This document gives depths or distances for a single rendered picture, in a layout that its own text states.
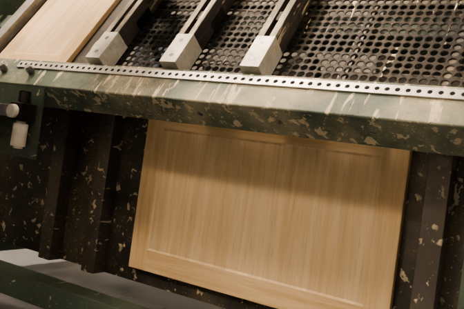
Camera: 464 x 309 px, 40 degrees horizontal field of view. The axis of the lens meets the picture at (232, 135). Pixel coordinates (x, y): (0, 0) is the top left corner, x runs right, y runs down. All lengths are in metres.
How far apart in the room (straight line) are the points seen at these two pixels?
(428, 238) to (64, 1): 1.68
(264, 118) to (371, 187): 0.35
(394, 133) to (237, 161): 0.60
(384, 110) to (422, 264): 0.42
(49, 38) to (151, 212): 0.78
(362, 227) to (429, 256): 0.21
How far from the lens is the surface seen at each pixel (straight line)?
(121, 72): 2.00
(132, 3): 2.27
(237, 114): 1.71
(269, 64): 1.78
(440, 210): 1.67
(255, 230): 1.92
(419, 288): 1.70
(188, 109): 1.80
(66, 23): 2.49
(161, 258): 2.12
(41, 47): 2.44
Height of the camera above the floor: 0.71
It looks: 1 degrees up
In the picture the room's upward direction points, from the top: 8 degrees clockwise
